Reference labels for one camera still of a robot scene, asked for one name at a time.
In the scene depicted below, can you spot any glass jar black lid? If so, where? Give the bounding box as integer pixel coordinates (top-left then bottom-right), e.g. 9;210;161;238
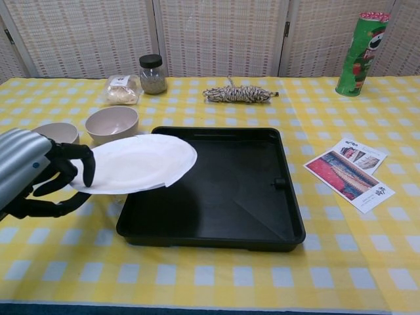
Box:
138;54;167;96

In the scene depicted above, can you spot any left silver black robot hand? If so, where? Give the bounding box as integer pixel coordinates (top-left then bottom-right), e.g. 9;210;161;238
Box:
0;128;96;221

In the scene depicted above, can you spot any white paper plate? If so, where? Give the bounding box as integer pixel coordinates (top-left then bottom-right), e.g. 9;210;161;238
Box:
68;133;198;196

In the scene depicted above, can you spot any clear snack bag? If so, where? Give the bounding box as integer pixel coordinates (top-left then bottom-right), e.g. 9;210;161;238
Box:
104;74;143;106

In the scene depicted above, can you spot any postcard with red picture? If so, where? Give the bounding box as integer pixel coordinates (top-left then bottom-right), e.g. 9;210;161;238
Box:
303;150;396;215

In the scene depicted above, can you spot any beige plastic bowl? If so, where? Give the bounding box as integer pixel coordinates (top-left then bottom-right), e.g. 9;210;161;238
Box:
31;122;80;145
85;105;139;146

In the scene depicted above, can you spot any green chips can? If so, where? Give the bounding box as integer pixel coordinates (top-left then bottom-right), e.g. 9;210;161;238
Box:
335;11;391;97

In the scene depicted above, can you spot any woven folding screen panel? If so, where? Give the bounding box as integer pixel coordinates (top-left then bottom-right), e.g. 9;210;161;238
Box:
0;16;30;85
0;0;165;79
278;0;400;78
370;0;420;77
154;0;291;78

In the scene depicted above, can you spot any white postcard with drawings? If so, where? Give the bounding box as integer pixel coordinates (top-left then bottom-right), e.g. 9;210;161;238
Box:
333;137;389;175

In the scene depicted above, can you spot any black white rope bundle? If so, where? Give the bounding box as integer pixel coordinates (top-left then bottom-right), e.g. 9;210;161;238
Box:
201;74;280;104

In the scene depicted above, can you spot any yellow checked tablecloth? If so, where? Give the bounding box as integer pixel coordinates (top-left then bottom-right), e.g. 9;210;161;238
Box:
0;77;391;312
282;75;420;312

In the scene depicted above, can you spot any black plastic tray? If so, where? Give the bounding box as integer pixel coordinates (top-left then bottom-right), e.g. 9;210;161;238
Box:
115;125;307;253

